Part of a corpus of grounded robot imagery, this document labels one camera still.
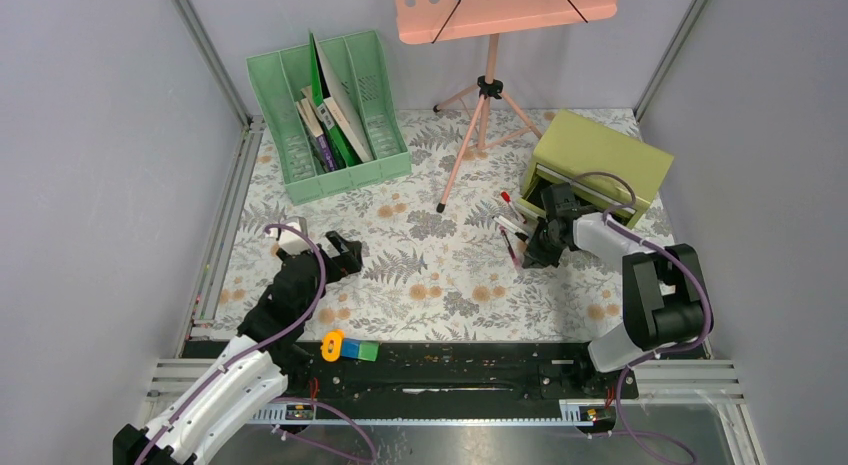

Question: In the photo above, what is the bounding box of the red transparent pen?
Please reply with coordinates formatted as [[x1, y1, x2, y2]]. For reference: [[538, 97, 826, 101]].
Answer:
[[499, 226, 522, 270]]

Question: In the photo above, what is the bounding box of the yellow-green drawer cabinet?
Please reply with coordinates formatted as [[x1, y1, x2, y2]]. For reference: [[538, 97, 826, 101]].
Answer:
[[516, 110, 674, 229]]

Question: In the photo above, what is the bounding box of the purple Treehouse book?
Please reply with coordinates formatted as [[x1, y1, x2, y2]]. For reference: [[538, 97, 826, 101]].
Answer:
[[295, 98, 339, 172]]

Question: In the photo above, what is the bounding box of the white binder folder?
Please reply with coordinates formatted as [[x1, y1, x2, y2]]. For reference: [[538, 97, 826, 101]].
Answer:
[[312, 32, 376, 164]]

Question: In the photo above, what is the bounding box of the green plastic folder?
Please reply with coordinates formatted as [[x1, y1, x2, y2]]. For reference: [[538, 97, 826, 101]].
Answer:
[[307, 29, 364, 168]]

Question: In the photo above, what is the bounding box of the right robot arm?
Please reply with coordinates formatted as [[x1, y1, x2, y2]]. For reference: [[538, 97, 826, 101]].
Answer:
[[523, 183, 713, 397]]

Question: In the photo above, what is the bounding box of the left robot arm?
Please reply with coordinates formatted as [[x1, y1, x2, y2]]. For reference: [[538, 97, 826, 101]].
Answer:
[[112, 217, 363, 464]]

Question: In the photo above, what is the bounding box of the blue capped marker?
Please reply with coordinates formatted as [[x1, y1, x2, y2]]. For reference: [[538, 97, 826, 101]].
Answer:
[[492, 215, 529, 241]]

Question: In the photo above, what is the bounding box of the orange blue green block stack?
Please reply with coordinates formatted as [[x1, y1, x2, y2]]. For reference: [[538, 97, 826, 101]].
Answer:
[[320, 330, 380, 362]]

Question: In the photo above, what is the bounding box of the floral table mat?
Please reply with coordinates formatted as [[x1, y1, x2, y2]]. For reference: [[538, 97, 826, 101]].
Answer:
[[205, 110, 622, 342]]

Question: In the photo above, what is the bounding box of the green desktop file organizer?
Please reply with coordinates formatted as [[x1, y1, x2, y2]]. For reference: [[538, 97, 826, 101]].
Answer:
[[246, 30, 411, 204]]

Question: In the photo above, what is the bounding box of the pink music stand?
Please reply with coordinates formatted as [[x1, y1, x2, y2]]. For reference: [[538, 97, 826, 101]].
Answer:
[[395, 0, 618, 213]]

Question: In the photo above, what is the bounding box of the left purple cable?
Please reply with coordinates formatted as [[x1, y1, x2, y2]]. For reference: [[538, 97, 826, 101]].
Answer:
[[132, 223, 379, 465]]

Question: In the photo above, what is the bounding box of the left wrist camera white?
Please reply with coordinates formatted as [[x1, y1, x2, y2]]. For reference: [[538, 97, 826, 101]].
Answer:
[[265, 217, 317, 260]]

